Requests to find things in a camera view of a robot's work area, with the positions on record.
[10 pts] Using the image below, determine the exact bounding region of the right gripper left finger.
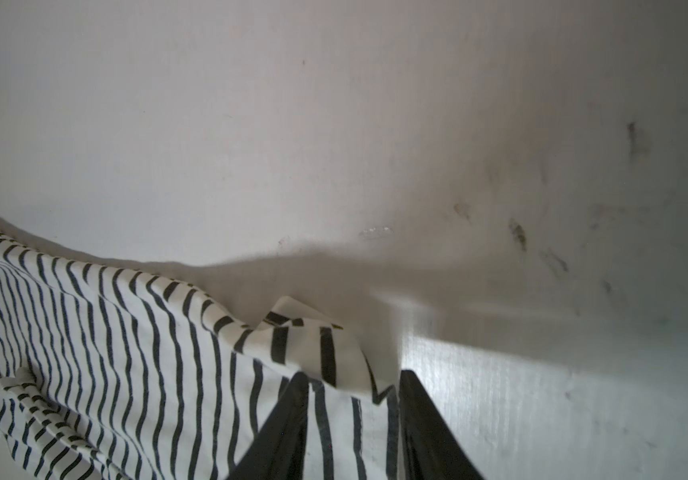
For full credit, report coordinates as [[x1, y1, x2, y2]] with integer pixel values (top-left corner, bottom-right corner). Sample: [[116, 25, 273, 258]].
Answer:
[[228, 372, 309, 480]]

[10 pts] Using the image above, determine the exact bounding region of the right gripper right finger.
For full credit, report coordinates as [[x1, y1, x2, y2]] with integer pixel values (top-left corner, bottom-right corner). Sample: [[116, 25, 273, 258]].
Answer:
[[399, 370, 484, 480]]

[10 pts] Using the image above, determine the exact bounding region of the black white striped tank top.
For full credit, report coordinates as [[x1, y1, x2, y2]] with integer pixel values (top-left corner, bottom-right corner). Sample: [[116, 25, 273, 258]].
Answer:
[[0, 232, 399, 479]]

